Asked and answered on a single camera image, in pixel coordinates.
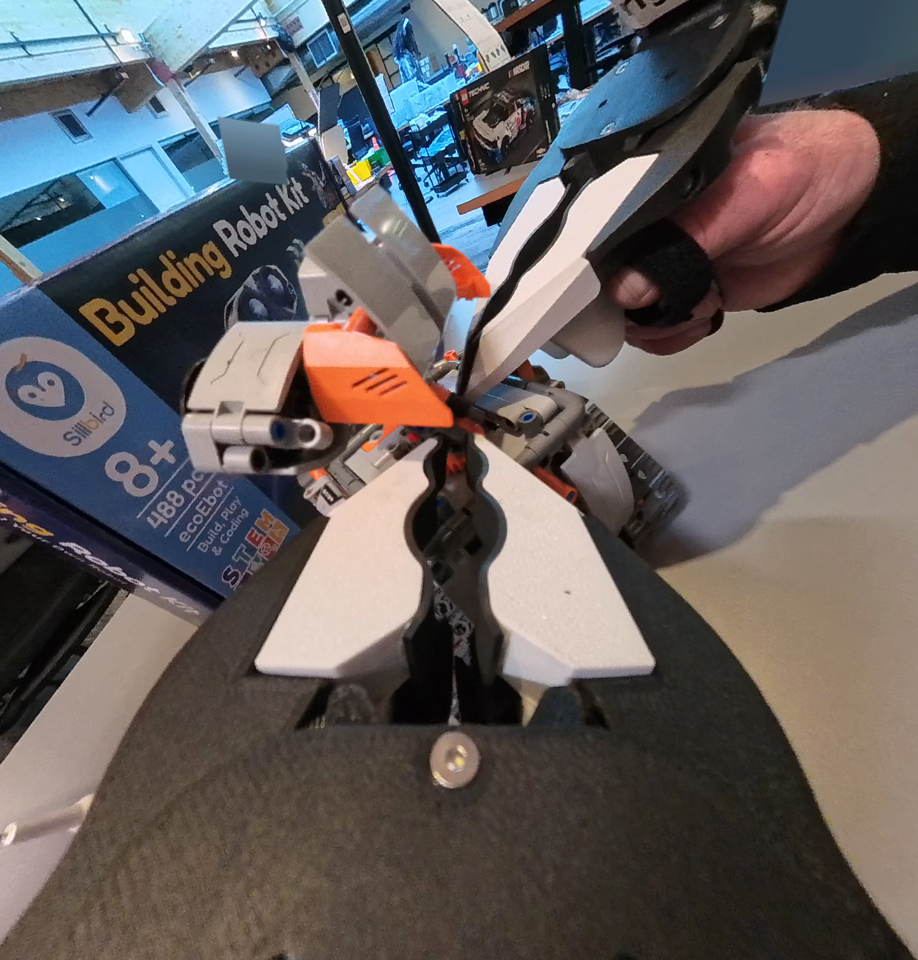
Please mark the person's right forearm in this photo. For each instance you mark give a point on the person's right forearm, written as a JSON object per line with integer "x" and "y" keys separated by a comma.
{"x": 909, "y": 187}

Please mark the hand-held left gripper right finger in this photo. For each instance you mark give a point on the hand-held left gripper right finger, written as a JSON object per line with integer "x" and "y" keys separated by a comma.
{"x": 571, "y": 600}

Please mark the black metal pole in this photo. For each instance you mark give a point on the black metal pole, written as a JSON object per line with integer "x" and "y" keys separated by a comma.
{"x": 376, "y": 112}

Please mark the dark blue robot kit box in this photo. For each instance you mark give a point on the dark blue robot kit box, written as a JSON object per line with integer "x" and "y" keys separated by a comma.
{"x": 91, "y": 420}

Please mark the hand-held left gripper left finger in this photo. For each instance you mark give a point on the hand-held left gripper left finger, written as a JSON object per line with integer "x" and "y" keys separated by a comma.
{"x": 339, "y": 600}

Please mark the grey orange brick toy robot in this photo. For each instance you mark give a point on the grey orange brick toy robot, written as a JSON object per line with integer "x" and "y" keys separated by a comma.
{"x": 369, "y": 375}

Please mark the black car model box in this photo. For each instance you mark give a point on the black car model box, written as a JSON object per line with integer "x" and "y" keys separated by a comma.
{"x": 504, "y": 112}

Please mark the person's right hand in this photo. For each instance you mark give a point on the person's right hand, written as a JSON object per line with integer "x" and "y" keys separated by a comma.
{"x": 789, "y": 195}

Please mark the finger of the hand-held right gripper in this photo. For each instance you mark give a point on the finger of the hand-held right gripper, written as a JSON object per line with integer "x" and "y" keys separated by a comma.
{"x": 564, "y": 292}
{"x": 530, "y": 217}

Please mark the brown background table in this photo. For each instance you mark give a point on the brown background table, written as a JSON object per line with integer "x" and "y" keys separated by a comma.
{"x": 496, "y": 196}

